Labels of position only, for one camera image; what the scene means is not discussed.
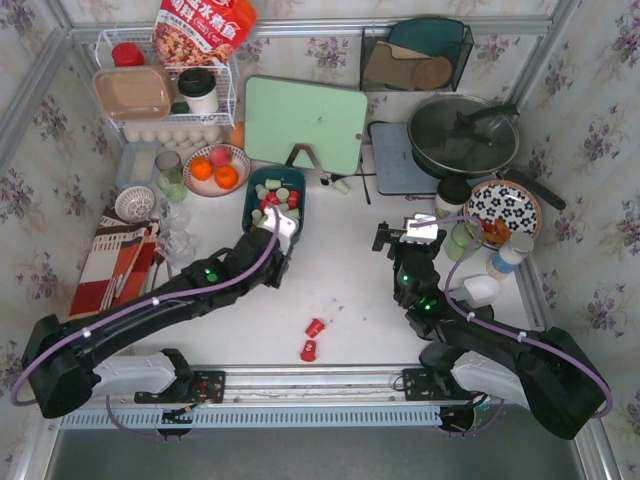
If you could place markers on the clear glass cup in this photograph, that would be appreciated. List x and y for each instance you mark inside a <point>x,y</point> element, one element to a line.
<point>174,215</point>
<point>177,247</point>

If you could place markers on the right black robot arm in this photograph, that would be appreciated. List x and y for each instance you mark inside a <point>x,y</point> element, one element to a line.
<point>545,372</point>

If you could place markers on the white plastic scoop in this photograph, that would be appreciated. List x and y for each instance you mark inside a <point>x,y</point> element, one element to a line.
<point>477,291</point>

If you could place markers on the blue floral plate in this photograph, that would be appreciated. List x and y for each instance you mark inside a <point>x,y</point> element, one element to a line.
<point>504,199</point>

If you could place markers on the teal plastic storage basket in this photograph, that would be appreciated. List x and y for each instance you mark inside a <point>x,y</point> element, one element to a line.
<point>282,187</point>

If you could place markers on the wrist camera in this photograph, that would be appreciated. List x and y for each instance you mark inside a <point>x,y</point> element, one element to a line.
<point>420,229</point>
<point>286,229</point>

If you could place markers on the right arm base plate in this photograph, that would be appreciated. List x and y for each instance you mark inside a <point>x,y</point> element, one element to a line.
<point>425,384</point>

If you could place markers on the green glass cup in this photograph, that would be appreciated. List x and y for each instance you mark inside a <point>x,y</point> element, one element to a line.
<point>171,184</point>
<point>462,236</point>

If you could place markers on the grey glass cup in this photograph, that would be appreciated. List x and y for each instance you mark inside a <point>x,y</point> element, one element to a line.
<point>169,163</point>

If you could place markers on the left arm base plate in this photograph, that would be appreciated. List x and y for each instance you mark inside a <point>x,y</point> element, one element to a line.
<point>205,387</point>

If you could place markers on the pink peach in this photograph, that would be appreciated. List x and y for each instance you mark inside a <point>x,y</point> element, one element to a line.
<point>220,155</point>

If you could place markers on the green cutting board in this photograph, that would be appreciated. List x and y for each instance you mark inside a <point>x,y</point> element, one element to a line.
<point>280,114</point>

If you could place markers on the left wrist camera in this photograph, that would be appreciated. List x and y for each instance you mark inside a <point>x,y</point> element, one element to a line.
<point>286,229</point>

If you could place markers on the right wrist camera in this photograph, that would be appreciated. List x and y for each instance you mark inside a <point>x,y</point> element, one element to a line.
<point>420,229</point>

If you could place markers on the green glass cup right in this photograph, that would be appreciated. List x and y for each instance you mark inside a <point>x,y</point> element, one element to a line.
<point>462,236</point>

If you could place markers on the copper spoon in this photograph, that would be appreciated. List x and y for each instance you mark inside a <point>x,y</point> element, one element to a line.
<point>158,260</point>

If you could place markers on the black wok with lid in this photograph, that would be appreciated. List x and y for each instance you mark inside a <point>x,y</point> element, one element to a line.
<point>473,138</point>

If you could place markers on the white blue bottle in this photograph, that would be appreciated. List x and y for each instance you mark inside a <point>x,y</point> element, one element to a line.
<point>511,254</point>

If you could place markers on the metal cutting board stand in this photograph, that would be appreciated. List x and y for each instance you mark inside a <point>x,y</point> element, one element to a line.
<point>303,156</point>

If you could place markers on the grey induction cooker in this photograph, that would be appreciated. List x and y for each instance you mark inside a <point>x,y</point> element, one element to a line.
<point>396,170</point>

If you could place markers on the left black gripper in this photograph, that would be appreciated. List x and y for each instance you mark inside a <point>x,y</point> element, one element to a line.
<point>279,255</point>

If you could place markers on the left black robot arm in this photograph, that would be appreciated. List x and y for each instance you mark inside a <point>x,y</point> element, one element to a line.
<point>60,360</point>

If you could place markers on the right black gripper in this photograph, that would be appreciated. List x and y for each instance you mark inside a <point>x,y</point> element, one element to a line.
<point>390,238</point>

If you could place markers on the pink fruit bowl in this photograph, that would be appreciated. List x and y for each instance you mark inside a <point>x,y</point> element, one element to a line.
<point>209,188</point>

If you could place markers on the carrot pieces on plate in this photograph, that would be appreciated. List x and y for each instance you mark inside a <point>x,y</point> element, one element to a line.
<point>496,233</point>

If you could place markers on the black lid seasoning jar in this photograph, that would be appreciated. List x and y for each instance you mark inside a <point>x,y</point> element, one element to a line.
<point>452,193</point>

